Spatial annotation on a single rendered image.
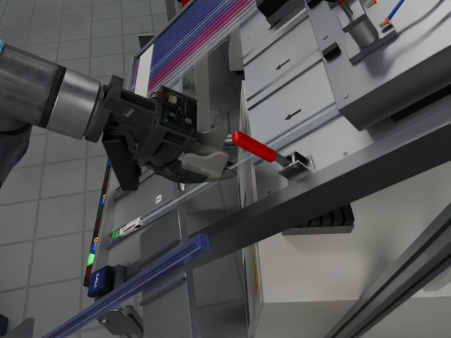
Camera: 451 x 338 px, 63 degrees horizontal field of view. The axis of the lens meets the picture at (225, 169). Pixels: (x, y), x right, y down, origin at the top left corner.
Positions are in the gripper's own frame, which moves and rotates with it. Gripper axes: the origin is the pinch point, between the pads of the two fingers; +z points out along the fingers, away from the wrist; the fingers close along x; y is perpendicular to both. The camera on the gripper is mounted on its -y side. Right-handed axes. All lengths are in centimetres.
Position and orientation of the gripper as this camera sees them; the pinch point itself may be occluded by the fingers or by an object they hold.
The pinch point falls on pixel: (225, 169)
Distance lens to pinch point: 54.8
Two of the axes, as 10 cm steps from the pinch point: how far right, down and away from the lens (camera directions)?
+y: 5.3, -5.2, -6.7
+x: -0.4, -8.0, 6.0
